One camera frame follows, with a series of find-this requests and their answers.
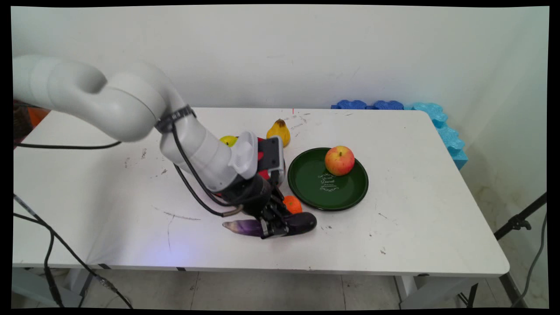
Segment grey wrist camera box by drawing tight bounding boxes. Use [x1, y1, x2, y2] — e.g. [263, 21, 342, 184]
[257, 136, 286, 174]

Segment long black floor cable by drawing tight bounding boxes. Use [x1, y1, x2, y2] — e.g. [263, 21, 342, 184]
[13, 193, 133, 309]

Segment orange object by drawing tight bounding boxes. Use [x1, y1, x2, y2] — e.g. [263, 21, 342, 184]
[27, 107, 51, 128]

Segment dark blue foam mat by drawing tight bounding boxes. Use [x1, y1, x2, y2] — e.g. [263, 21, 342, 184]
[331, 99, 405, 110]

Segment black cable strap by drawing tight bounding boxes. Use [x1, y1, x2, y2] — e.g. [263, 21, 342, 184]
[155, 104, 196, 134]

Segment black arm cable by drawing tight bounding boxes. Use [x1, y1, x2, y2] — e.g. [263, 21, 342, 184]
[15, 123, 244, 218]

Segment purple eggplant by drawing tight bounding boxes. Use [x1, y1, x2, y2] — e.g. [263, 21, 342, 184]
[222, 212, 318, 239]

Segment yellow pear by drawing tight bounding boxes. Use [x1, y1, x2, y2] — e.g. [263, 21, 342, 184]
[266, 119, 291, 148]

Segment red yellow apple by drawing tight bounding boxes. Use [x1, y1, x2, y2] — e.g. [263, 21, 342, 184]
[325, 146, 355, 177]

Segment short black floor cable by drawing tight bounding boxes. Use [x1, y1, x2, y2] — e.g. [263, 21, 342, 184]
[13, 213, 64, 308]

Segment small orange tangerine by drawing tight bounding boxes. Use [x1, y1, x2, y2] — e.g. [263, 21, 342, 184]
[283, 195, 303, 215]

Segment black tripod stand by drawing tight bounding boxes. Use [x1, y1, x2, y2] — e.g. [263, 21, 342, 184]
[493, 192, 548, 308]

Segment white table leg frame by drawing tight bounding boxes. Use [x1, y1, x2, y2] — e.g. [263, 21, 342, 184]
[393, 275, 479, 309]

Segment grey hanging cable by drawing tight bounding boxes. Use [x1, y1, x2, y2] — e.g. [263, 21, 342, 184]
[511, 211, 548, 308]

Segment dark green round plate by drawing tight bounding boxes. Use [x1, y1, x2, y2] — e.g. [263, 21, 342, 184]
[287, 147, 369, 212]

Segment red round plate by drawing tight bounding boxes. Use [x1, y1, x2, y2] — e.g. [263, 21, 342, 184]
[257, 137, 287, 182]

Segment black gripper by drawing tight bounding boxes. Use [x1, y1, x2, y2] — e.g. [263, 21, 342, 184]
[219, 173, 292, 239]

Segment light blue foam mat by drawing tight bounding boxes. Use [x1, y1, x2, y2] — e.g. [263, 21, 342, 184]
[403, 102, 469, 171]

